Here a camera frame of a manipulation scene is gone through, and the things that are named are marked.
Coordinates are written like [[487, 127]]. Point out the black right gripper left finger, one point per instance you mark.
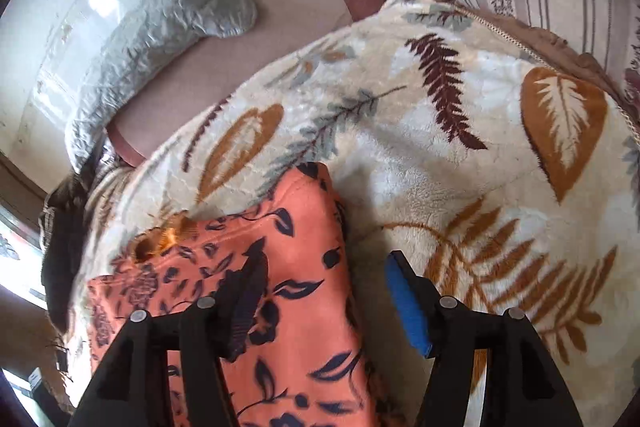
[[130, 387]]

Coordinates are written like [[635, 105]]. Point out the orange floral cloth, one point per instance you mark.
[[301, 362]]

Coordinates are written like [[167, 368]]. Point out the dark brown fleece garment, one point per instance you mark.
[[63, 223]]

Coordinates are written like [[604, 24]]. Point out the window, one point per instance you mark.
[[21, 260]]

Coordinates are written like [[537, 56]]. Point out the cream leaf-pattern fleece blanket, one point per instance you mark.
[[500, 162]]

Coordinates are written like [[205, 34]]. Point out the grey quilted pillow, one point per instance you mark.
[[146, 40]]

